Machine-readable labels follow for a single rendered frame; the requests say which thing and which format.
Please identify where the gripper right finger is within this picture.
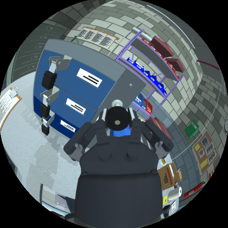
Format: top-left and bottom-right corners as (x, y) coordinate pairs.
(127, 107), (175, 157)

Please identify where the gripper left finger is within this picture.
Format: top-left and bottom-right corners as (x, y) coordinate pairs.
(63, 108), (110, 161)

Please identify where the black lock knob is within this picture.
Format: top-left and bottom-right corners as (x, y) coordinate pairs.
(105, 99), (131, 137)

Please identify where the dark blue drawer small label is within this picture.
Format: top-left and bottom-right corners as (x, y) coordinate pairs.
(33, 96), (81, 139)

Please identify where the blue drawer medium label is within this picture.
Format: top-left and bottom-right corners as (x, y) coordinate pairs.
(33, 76), (98, 125)

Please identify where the small black grey drawer pull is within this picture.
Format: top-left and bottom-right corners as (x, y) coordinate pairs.
(40, 114), (55, 136)

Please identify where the medium black grey drawer pull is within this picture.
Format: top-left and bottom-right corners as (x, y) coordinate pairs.
(39, 86), (60, 119)

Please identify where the blue drawer large label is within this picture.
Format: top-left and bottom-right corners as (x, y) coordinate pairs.
(35, 49), (116, 112)

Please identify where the large black grey drawer pull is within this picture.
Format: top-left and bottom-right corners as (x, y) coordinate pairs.
(41, 55), (72, 90)

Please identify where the maroon box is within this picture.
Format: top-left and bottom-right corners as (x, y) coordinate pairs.
(150, 35), (175, 58)
(166, 58), (185, 73)
(147, 116), (172, 140)

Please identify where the brown cardboard box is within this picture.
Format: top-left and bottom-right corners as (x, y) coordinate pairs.
(157, 162), (184, 191)

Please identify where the cork board with papers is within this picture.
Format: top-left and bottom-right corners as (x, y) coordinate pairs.
(192, 131), (219, 175)

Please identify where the white paper roll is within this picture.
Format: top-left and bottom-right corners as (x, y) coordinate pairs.
(168, 186), (183, 201)

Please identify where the brown clipboard with paper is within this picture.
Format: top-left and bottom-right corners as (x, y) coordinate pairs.
(0, 86), (23, 131)

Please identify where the purple shelf unit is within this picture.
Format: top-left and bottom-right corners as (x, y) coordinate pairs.
(114, 28), (185, 122)

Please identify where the notice board with papers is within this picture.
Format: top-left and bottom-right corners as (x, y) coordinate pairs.
(76, 26), (120, 49)

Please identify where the grey locker unit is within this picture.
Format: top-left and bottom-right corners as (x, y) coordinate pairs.
(7, 19), (65, 81)

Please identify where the silver pipe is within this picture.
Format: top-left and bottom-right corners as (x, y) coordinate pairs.
(131, 27), (152, 42)

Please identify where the green wall box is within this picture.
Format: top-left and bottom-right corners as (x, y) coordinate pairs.
(184, 119), (200, 139)

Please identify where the dark red wall pipe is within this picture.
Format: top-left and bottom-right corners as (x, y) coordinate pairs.
(196, 59), (220, 71)

